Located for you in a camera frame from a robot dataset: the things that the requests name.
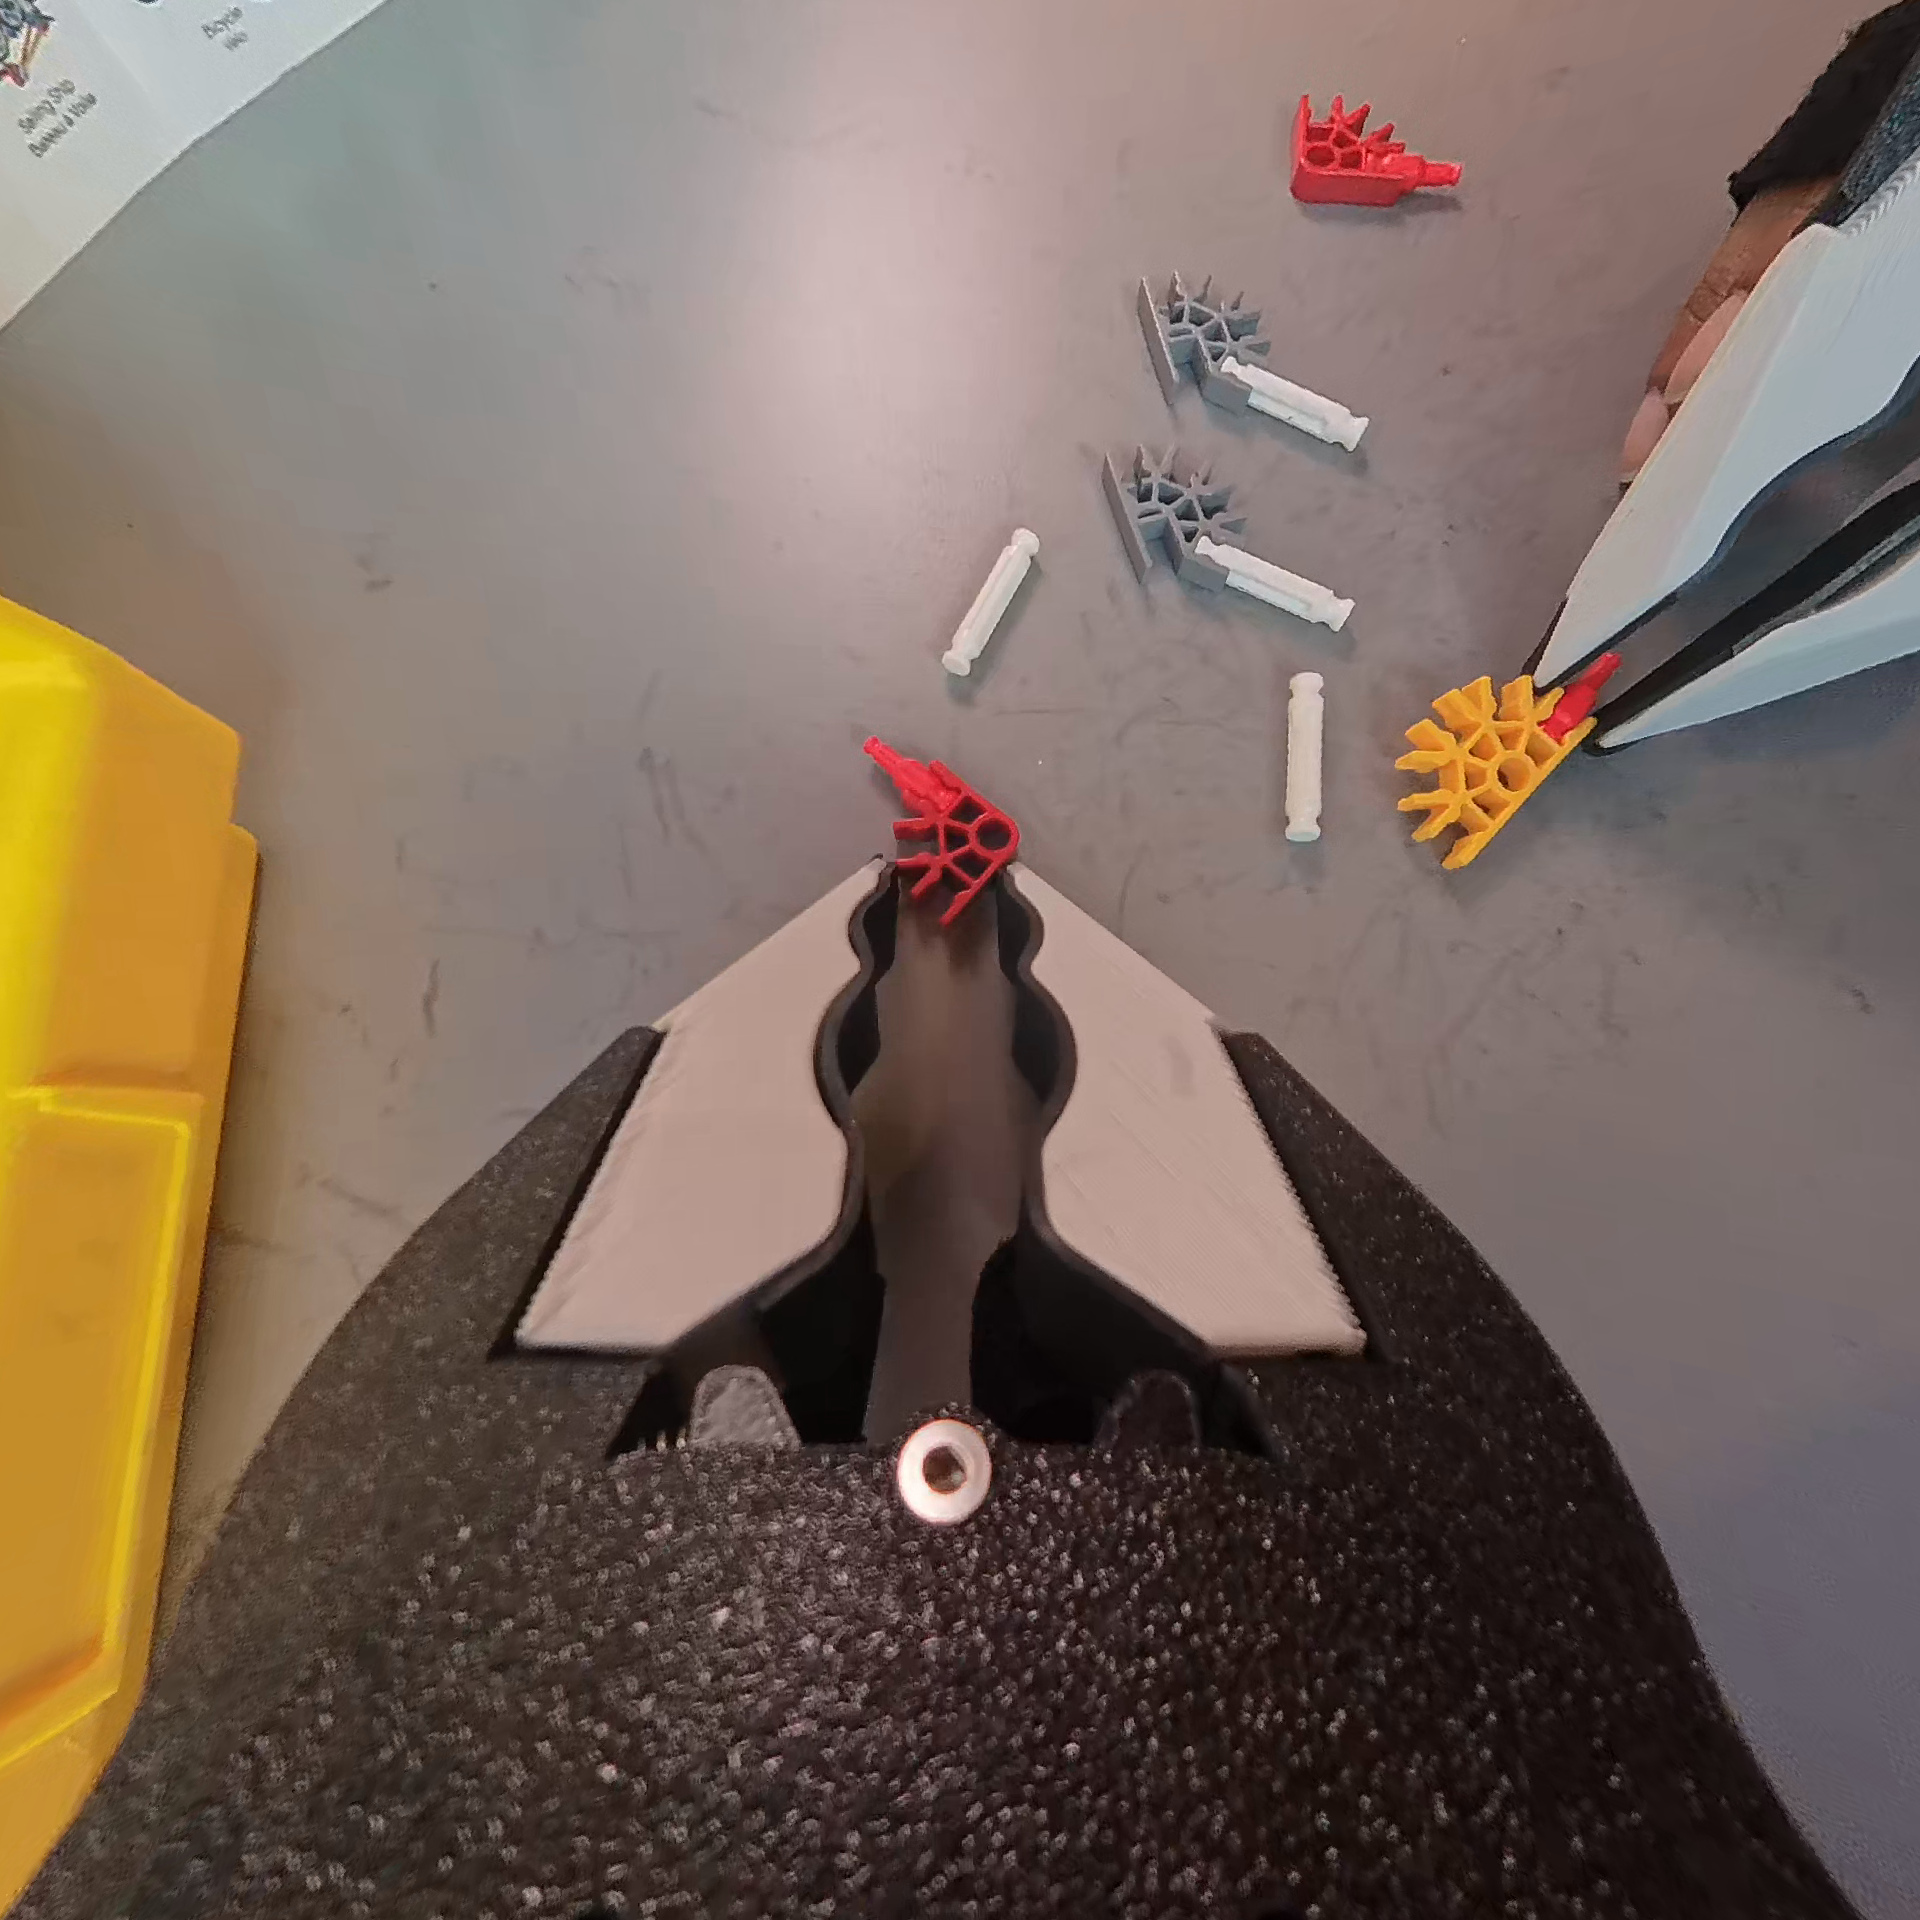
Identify yellow connector piece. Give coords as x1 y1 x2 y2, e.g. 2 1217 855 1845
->
1394 675 1566 872

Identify folded building instruction booklet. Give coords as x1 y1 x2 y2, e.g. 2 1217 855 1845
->
0 0 385 323

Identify yellow plastic bin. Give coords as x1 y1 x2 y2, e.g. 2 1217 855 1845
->
0 595 259 1815

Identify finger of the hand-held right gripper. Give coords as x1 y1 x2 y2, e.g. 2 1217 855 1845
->
1591 510 1920 752
1527 158 1920 692

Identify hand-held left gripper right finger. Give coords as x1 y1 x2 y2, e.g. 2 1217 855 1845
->
973 865 1371 1457

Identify person's right hand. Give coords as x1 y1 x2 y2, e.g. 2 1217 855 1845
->
1619 175 1828 484

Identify short white rod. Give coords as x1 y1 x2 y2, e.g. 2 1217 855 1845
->
1216 355 1371 450
943 525 1045 675
1193 537 1359 633
1282 670 1333 845

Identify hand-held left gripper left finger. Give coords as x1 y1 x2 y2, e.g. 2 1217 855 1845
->
513 861 903 1445

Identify grey desk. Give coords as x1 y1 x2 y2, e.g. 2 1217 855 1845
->
0 0 1920 1920

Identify grey half-round connector piece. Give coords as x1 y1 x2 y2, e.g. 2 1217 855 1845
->
1101 442 1249 589

